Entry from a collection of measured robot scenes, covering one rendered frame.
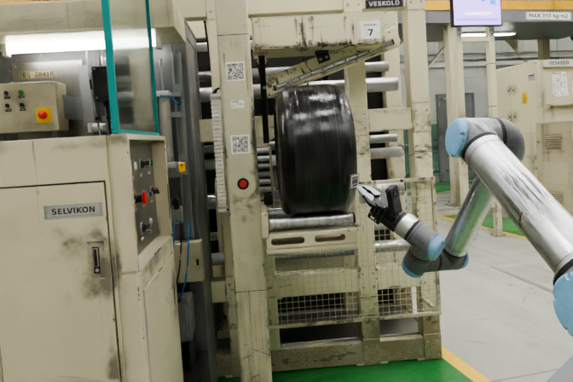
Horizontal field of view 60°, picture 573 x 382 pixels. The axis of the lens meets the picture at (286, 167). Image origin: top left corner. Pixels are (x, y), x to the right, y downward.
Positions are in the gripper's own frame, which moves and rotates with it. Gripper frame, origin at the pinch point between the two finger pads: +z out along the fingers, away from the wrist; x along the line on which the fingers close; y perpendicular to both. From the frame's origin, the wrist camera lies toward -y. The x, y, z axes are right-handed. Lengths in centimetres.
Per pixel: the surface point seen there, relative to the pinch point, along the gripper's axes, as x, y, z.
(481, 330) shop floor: 93, 129, -68
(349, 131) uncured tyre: 3.6, -15.7, 13.3
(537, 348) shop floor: 89, 106, -94
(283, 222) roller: -21.6, 19.9, 15.3
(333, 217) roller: -6.7, 16.1, 2.7
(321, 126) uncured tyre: -3.7, -16.2, 21.3
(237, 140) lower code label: -18, 3, 49
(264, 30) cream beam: 25, -19, 80
